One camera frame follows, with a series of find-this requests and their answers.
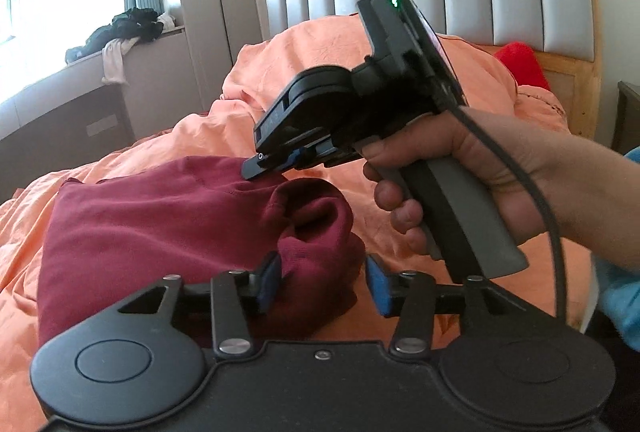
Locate dark red garment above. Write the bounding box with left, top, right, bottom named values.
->
left=37, top=156, right=364, bottom=342

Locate right forearm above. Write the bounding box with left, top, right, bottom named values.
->
left=544, top=132, right=639, bottom=271

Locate dark clothes pile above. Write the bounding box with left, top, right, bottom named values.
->
left=65, top=8, right=164, bottom=64

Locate light blue clothing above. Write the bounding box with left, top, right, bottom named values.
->
left=584, top=144, right=639, bottom=350

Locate right hand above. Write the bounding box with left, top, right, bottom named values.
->
left=354, top=107, right=563, bottom=276

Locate orange duvet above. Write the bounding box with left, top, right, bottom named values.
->
left=1, top=16, right=567, bottom=431

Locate red pillow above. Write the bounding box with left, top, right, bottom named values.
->
left=494, top=41, right=551, bottom=91

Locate white cloth on bench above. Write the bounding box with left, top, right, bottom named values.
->
left=102, top=12, right=176, bottom=85

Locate grey window bench cabinet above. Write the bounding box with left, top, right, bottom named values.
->
left=1, top=29, right=206, bottom=200

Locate dark nightstand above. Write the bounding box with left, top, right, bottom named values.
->
left=612, top=80, right=640, bottom=154

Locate black cable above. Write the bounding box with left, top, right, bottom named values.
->
left=439, top=83, right=569, bottom=321

